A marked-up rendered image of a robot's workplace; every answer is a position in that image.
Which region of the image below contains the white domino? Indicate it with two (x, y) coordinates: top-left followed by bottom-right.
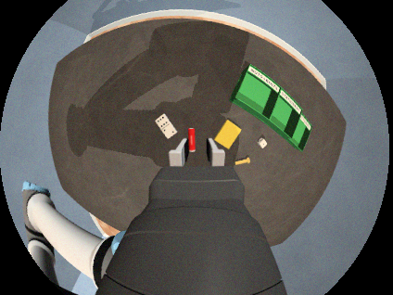
(155, 114), (177, 138)

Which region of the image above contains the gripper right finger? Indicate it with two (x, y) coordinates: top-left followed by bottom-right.
(207, 138), (225, 166)

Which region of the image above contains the yellow rectangular pad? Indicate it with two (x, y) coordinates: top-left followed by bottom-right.
(214, 120), (241, 149)

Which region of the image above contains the green rack of bins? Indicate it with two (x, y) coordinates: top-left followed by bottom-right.
(229, 64), (312, 151)

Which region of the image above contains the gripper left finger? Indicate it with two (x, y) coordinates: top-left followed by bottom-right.
(169, 138), (189, 166)

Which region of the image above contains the red cylinder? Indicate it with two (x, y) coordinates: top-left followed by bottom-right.
(188, 128), (196, 152)

